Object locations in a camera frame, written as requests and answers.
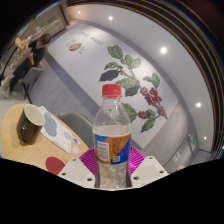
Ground flat round red coaster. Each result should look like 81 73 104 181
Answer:
45 156 66 176

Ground white sheet with blue-grey print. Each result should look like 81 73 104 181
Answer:
37 105 75 154

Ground person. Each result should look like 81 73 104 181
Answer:
0 33 53 99

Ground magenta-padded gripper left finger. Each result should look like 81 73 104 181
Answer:
57 147 99 189

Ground coffee plant wall mural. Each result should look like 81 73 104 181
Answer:
46 23 179 149

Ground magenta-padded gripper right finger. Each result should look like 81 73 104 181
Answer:
127 145 169 188

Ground clear red-capped drink bottle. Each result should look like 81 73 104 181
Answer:
92 83 133 190

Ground round recessed ceiling lights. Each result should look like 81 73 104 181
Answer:
76 9 208 141

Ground black mug, white inside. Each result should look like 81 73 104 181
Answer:
17 103 46 146

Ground small round wooden table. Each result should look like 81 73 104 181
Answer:
13 35 28 51

